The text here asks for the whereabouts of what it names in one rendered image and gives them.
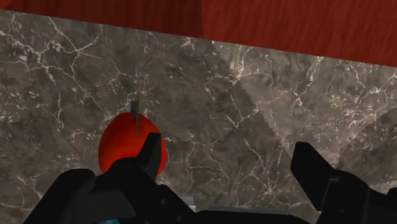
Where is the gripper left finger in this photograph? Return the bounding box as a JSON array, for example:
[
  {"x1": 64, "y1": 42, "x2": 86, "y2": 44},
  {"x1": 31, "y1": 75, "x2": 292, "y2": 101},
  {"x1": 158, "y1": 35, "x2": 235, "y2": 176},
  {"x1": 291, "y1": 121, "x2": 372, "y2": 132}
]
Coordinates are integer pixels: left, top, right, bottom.
[{"x1": 23, "y1": 132, "x2": 199, "y2": 224}]

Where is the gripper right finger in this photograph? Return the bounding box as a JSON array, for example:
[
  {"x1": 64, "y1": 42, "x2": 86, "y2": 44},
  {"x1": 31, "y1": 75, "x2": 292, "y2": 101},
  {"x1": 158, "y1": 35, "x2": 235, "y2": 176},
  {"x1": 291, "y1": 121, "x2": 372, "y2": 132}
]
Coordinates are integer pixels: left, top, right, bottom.
[{"x1": 290, "y1": 141, "x2": 397, "y2": 224}]

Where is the red apple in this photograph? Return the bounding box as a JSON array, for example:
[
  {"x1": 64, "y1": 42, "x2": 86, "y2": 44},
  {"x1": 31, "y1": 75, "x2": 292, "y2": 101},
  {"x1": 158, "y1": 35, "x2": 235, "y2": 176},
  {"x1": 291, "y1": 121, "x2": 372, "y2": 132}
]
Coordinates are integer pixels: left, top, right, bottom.
[{"x1": 98, "y1": 101, "x2": 168, "y2": 177}]

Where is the red wooden robot stand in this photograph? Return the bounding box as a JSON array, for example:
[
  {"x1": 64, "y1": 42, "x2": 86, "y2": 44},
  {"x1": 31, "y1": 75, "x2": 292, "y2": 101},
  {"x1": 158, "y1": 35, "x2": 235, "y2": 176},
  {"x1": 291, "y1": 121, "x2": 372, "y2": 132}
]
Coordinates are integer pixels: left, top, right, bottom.
[{"x1": 0, "y1": 0, "x2": 397, "y2": 68}]

